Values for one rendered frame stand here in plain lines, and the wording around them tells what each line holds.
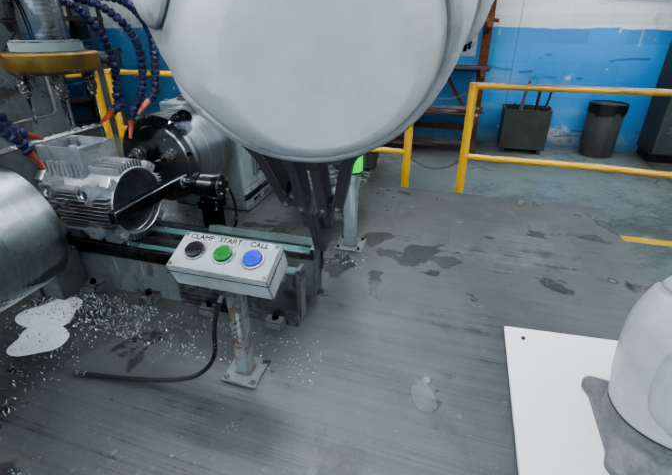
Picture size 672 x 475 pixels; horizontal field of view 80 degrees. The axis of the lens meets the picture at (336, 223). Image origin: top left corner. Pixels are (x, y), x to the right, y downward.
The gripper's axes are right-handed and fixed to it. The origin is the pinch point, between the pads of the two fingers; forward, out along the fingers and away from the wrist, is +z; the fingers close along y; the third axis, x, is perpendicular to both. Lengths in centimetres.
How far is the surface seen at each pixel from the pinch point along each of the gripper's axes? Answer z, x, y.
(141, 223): 32, -19, 56
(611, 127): 258, -404, -187
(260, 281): 10.4, 3.4, 9.5
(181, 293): 38, -6, 40
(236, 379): 33.8, 10.8, 17.6
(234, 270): 10.3, 2.4, 14.1
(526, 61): 216, -469, -93
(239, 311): 20.9, 3.7, 16.0
